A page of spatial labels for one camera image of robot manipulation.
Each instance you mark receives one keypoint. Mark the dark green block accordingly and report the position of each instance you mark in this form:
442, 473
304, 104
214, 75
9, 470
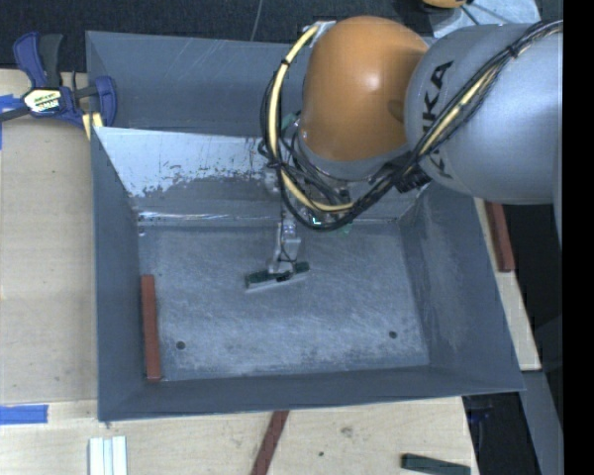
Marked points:
257, 278

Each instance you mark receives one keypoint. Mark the grey metal bin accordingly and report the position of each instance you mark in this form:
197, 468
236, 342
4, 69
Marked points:
287, 324

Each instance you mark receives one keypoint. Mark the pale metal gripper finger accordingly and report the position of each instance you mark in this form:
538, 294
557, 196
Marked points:
292, 250
278, 245

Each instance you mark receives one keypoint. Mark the red-brown flat block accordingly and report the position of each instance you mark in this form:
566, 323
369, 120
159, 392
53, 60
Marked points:
269, 443
502, 235
151, 329

